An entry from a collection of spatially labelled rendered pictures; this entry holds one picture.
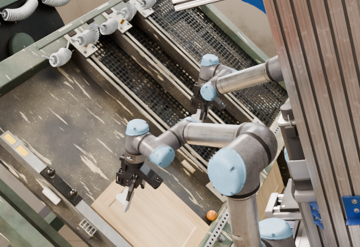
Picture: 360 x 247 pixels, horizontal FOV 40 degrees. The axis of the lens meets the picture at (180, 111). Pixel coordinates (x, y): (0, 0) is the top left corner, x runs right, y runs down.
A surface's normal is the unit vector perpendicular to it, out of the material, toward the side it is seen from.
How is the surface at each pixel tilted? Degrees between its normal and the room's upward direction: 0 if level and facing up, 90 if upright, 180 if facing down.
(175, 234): 57
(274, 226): 8
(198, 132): 46
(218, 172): 83
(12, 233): 90
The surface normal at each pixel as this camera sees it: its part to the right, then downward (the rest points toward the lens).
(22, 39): 0.84, -0.07
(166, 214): 0.52, -0.55
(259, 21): -0.37, 0.47
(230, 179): -0.75, 0.35
